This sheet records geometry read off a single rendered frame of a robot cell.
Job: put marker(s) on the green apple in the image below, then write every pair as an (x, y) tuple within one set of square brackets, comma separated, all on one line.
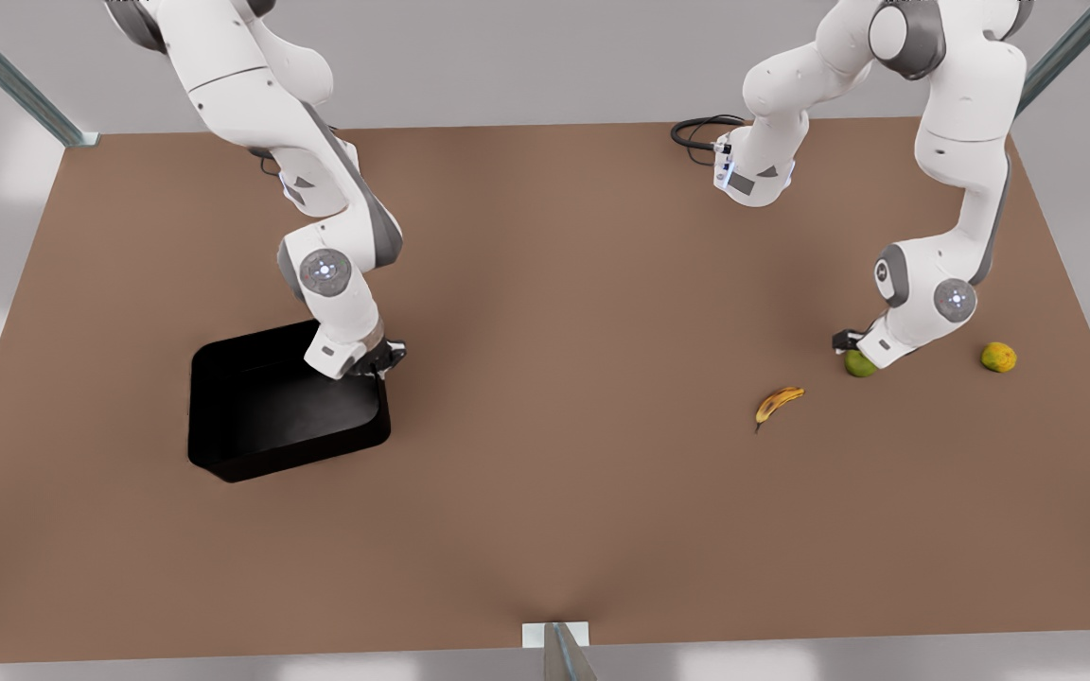
[(857, 365)]

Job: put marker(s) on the black storage box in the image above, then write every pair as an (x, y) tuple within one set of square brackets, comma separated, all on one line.
[(285, 407)]

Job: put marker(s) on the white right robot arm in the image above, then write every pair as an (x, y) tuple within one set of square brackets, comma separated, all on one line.
[(252, 104)]

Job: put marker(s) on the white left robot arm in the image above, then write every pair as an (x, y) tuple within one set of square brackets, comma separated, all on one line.
[(966, 113)]

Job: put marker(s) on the yellow banana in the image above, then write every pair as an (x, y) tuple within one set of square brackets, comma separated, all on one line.
[(777, 404)]

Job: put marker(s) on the yellow-green mango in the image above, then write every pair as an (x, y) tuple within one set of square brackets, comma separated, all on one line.
[(998, 357)]

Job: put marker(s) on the silver frame post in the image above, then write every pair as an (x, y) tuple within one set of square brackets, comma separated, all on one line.
[(564, 653), (10, 76), (1070, 47)]

